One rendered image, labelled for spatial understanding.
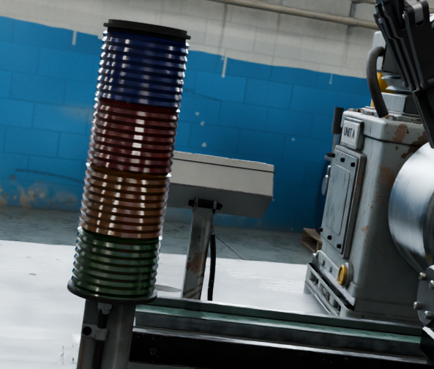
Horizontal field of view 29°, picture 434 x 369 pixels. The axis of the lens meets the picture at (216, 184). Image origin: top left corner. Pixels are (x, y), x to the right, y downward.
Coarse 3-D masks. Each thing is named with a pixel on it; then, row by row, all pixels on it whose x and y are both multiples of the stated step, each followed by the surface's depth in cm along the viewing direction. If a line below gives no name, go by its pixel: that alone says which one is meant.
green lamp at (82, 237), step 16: (80, 240) 57; (96, 240) 56; (112, 240) 56; (128, 240) 56; (144, 240) 56; (160, 240) 58; (80, 256) 57; (96, 256) 56; (112, 256) 56; (128, 256) 56; (144, 256) 56; (80, 272) 57; (96, 272) 56; (112, 272) 56; (128, 272) 56; (144, 272) 57; (80, 288) 57; (96, 288) 56; (112, 288) 56; (128, 288) 56; (144, 288) 57
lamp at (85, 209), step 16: (96, 176) 56; (112, 176) 55; (128, 176) 55; (144, 176) 55; (160, 176) 56; (96, 192) 56; (112, 192) 55; (128, 192) 55; (144, 192) 55; (160, 192) 56; (80, 208) 58; (96, 208) 56; (112, 208) 55; (128, 208) 55; (144, 208) 56; (160, 208) 57; (80, 224) 57; (96, 224) 56; (112, 224) 55; (128, 224) 56; (144, 224) 56; (160, 224) 58
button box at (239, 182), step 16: (176, 160) 109; (192, 160) 109; (208, 160) 110; (224, 160) 110; (240, 160) 111; (176, 176) 108; (192, 176) 108; (208, 176) 109; (224, 176) 109; (240, 176) 110; (256, 176) 110; (272, 176) 110; (176, 192) 109; (192, 192) 109; (208, 192) 109; (224, 192) 109; (240, 192) 109; (256, 192) 109; (272, 192) 109; (224, 208) 113; (240, 208) 112; (256, 208) 112
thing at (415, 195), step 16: (416, 160) 126; (432, 160) 121; (400, 176) 128; (416, 176) 122; (432, 176) 117; (400, 192) 126; (416, 192) 120; (432, 192) 114; (400, 208) 125; (416, 208) 118; (432, 208) 114; (400, 224) 125; (416, 224) 117; (432, 224) 114; (400, 240) 126; (416, 240) 118; (432, 240) 115; (416, 256) 120; (432, 256) 115
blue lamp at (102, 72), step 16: (112, 32) 55; (112, 48) 55; (128, 48) 54; (144, 48) 54; (160, 48) 54; (176, 48) 55; (112, 64) 55; (128, 64) 54; (144, 64) 54; (160, 64) 54; (176, 64) 55; (112, 80) 55; (128, 80) 54; (144, 80) 54; (160, 80) 55; (176, 80) 56; (112, 96) 55; (128, 96) 54; (144, 96) 54; (160, 96) 55; (176, 96) 56
